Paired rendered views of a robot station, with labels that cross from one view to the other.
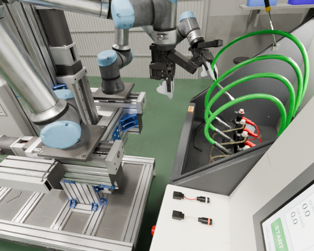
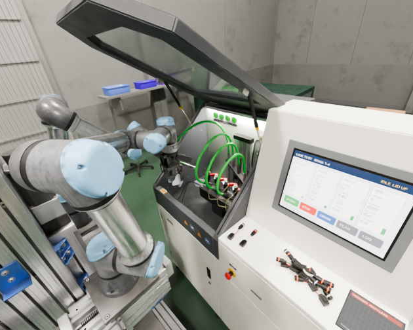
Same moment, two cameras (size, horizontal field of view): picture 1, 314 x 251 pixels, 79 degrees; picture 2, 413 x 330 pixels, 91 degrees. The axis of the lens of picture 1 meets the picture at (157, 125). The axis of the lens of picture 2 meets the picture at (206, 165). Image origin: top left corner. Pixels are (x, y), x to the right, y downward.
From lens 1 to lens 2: 62 cm
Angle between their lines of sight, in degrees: 47
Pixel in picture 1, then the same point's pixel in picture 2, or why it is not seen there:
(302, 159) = (276, 169)
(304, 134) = (269, 160)
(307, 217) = (295, 184)
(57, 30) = not seen: hidden behind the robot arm
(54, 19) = not seen: hidden behind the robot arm
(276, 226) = (286, 198)
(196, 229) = (255, 239)
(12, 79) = (130, 231)
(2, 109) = not seen: outside the picture
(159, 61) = (170, 164)
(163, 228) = (245, 255)
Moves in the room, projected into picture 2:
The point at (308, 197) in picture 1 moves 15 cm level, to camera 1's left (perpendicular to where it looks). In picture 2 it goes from (290, 179) to (282, 198)
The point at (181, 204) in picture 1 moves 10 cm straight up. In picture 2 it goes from (236, 238) to (237, 224)
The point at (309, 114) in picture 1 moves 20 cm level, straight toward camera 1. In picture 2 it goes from (265, 153) to (289, 175)
